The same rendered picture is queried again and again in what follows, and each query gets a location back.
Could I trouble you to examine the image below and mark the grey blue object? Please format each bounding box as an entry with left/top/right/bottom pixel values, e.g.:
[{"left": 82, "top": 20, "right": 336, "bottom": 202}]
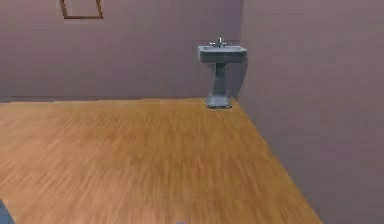
[{"left": 0, "top": 199, "right": 16, "bottom": 224}]

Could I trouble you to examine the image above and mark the grey pedestal sink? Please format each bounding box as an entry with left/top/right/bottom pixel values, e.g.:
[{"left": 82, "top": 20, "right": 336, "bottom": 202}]
[{"left": 196, "top": 36, "right": 248, "bottom": 110}]

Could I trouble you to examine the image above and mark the brown framed wall picture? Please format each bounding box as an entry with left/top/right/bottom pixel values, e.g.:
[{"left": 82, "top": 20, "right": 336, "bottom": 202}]
[{"left": 59, "top": 0, "right": 104, "bottom": 20}]

